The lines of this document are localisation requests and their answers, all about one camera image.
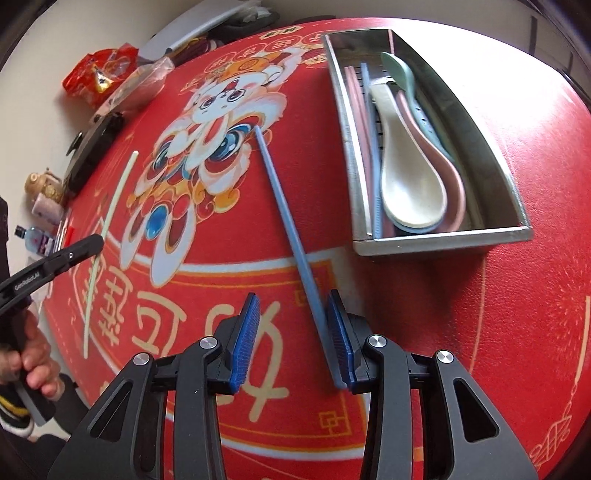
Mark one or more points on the metal utensil tray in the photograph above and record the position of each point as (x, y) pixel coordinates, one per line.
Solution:
(438, 242)

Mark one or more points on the clear plastic container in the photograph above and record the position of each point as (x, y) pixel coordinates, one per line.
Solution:
(138, 83)

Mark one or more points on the person's dark clothing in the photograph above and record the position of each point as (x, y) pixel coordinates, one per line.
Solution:
(27, 457)

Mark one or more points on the tan teapot figurine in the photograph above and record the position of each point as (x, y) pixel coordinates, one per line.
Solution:
(44, 184)

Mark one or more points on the pink spoon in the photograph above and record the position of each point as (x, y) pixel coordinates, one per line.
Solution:
(457, 194)

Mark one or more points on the person's left forearm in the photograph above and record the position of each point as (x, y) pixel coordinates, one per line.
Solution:
(14, 410)

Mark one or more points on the red snack bag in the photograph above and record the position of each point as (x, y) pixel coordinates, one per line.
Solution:
(92, 74)

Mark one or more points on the small white bottle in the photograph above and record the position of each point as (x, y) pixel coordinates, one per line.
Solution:
(46, 207)

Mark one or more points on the cream spoon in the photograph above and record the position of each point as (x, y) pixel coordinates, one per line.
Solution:
(411, 184)

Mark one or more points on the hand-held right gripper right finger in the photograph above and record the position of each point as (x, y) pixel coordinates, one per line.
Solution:
(339, 346)

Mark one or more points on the green chopstick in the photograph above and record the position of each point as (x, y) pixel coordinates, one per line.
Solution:
(122, 189)

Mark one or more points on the small blue bottle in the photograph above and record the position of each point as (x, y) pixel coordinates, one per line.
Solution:
(39, 240)

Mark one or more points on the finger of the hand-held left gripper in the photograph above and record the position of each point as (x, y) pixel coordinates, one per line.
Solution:
(46, 270)

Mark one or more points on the person's left hand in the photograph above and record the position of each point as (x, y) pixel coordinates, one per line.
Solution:
(39, 364)

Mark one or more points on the blue chopstick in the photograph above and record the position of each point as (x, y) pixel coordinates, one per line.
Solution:
(286, 217)
(375, 184)

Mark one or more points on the stack of colourful packets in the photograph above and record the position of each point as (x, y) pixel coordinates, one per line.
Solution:
(194, 48)

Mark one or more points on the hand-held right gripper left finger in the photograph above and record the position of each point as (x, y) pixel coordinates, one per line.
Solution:
(244, 346)

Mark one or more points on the black pan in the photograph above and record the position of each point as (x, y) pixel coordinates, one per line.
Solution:
(92, 147)

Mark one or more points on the blue spoon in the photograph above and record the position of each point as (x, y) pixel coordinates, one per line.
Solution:
(415, 227)

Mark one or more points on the green spoon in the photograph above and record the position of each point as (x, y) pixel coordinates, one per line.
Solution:
(399, 69)

